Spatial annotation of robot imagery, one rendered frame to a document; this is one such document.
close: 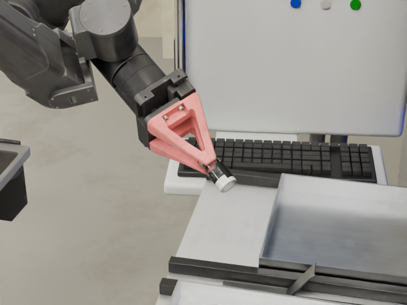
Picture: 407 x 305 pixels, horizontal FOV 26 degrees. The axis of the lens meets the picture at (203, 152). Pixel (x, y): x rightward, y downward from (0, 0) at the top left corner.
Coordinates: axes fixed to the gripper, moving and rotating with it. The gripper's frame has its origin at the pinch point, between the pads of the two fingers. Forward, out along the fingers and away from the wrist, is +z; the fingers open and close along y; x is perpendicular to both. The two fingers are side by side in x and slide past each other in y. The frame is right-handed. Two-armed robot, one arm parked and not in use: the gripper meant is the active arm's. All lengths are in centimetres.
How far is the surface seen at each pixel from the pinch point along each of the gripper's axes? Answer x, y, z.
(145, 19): -112, 276, -197
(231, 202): -16, 55, -14
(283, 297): -7.1, 36.3, 9.7
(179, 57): -30, 63, -48
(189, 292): 2.8, 39.4, 0.0
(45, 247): 3, 187, -83
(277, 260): -11.3, 40.7, 3.6
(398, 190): -40, 52, 3
